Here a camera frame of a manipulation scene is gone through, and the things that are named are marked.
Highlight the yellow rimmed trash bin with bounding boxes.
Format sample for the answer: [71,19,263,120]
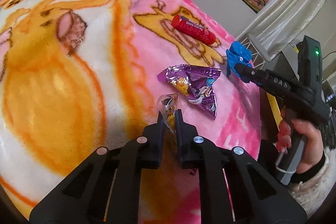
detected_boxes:
[266,93,282,127]

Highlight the right cream curtain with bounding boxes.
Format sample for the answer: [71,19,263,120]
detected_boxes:
[236,0,326,58]

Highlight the blue wrapper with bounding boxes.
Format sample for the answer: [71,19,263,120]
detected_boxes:
[226,41,252,77]

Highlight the right hand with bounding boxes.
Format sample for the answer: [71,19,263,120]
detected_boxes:
[276,108,324,174]

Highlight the pink football blanket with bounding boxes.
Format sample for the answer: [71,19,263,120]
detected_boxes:
[0,0,263,224]

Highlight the small snack wrapper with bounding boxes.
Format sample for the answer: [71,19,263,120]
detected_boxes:
[157,93,178,134]

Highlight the white wire stool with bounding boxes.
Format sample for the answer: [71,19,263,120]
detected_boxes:
[241,34,270,69]

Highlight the red tube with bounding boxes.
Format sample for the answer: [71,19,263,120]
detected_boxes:
[171,14,216,46]

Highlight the white fleece sleeve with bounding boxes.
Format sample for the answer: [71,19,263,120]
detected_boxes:
[289,148,335,218]

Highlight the purple foil snack bag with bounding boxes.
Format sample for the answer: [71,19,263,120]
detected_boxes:
[157,64,221,119]

